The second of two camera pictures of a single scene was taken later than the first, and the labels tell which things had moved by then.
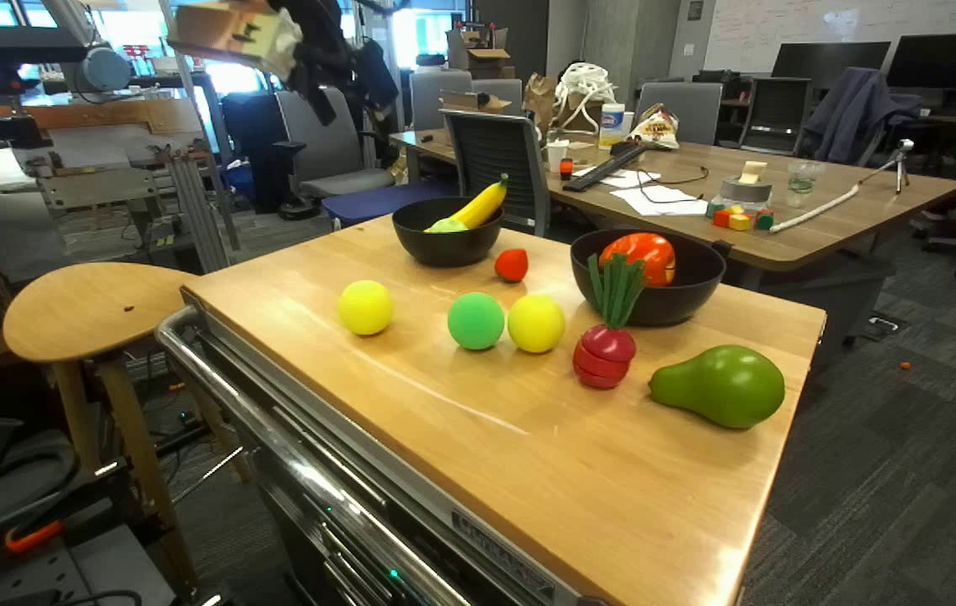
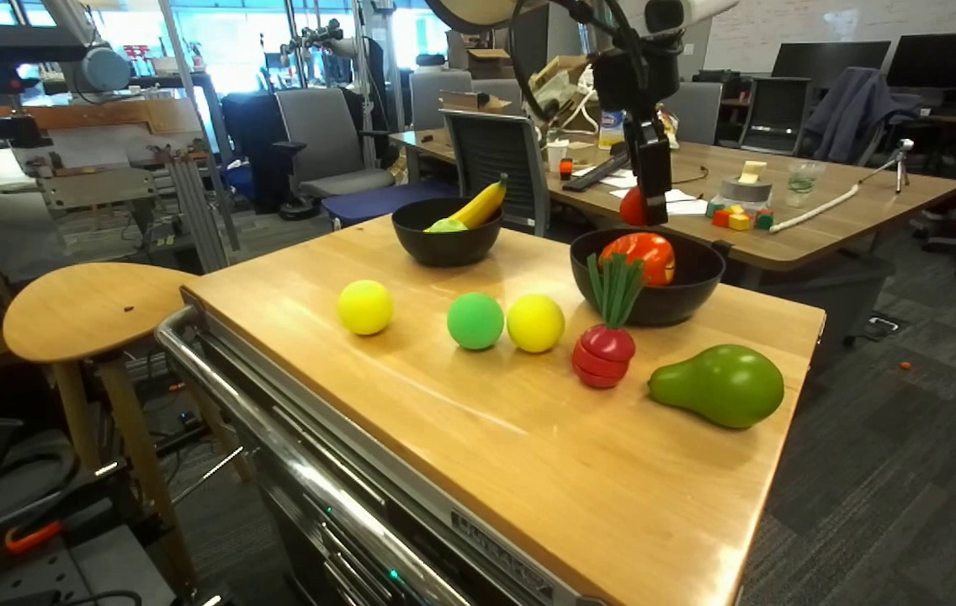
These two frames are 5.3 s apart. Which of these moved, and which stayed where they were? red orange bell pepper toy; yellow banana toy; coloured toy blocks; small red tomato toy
Moved: small red tomato toy
Stayed: coloured toy blocks; red orange bell pepper toy; yellow banana toy
